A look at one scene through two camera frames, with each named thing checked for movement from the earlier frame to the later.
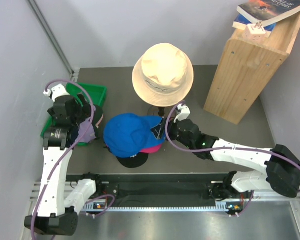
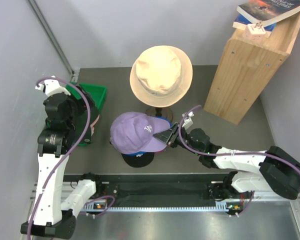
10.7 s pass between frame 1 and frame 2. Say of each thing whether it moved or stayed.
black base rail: stayed
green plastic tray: stayed
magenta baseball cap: moved
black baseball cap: moved
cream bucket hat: stayed
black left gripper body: stayed
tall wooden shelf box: stayed
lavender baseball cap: moved
